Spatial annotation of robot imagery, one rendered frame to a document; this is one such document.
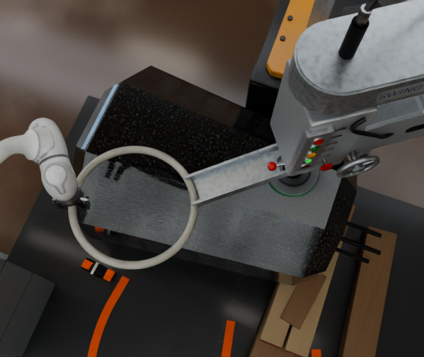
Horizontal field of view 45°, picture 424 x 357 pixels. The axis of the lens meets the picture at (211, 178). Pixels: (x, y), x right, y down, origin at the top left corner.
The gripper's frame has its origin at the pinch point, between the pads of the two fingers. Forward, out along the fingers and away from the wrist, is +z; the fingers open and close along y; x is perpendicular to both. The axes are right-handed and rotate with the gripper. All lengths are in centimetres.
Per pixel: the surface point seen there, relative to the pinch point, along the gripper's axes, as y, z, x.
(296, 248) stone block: 89, 5, -14
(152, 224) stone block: 29.3, 16.5, -0.9
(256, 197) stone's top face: 71, -3, 5
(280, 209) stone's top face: 81, -4, 1
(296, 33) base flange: 95, 3, 89
